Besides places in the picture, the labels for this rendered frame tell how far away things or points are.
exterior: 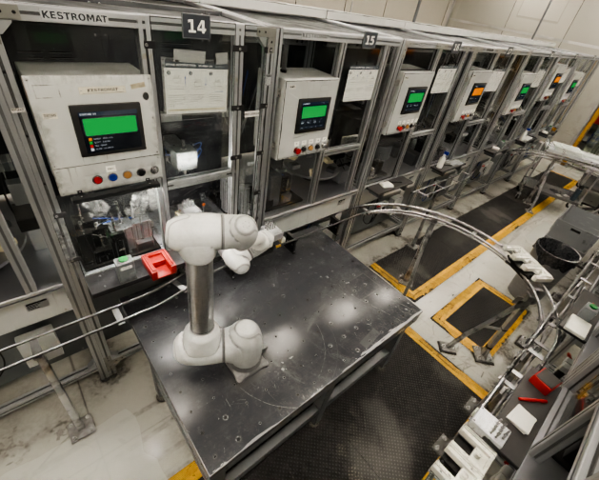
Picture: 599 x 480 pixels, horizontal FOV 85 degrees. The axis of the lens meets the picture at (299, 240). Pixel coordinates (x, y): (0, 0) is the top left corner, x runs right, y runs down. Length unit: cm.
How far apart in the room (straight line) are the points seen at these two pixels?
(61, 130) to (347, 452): 222
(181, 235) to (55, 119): 66
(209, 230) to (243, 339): 57
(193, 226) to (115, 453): 158
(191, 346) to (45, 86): 110
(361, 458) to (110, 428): 150
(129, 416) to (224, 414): 95
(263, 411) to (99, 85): 149
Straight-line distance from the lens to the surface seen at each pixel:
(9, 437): 266
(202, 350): 155
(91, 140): 158
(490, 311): 373
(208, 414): 166
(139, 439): 241
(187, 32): 163
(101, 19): 153
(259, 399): 169
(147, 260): 188
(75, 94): 154
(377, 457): 245
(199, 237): 117
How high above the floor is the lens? 219
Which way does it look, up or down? 37 degrees down
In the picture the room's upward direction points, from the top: 11 degrees clockwise
